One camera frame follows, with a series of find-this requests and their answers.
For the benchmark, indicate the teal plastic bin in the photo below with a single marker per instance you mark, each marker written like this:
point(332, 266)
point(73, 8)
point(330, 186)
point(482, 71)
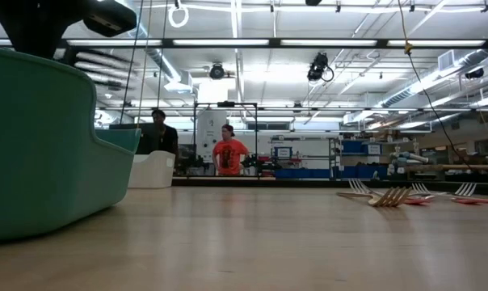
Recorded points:
point(46, 161)

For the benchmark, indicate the black light bar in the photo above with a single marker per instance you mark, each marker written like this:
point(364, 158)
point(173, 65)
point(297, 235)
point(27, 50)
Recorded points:
point(167, 43)

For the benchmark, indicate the person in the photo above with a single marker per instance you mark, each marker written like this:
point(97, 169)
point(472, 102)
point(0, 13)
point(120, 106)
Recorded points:
point(230, 155)
point(163, 137)

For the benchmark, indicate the white plastic bin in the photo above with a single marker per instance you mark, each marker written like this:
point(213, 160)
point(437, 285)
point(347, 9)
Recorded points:
point(151, 169)

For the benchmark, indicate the white pillar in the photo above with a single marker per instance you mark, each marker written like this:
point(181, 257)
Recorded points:
point(203, 137)

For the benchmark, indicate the blue-framed white sign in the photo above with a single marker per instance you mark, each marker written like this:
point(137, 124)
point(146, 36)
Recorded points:
point(283, 152)

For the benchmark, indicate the blue storage bin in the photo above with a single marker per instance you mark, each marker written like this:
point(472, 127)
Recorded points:
point(300, 174)
point(361, 172)
point(352, 146)

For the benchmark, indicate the wooden rod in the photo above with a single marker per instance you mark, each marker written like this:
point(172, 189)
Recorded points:
point(450, 166)

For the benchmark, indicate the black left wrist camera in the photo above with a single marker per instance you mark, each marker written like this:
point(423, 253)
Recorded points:
point(106, 16)

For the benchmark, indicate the silver ventilation duct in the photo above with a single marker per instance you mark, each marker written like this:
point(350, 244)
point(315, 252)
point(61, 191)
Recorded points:
point(165, 68)

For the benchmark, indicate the black overhead camera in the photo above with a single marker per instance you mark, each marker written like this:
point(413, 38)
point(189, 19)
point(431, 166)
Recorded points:
point(474, 73)
point(217, 72)
point(317, 64)

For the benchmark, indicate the black metal stand frame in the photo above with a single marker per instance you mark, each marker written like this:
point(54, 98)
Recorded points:
point(226, 104)

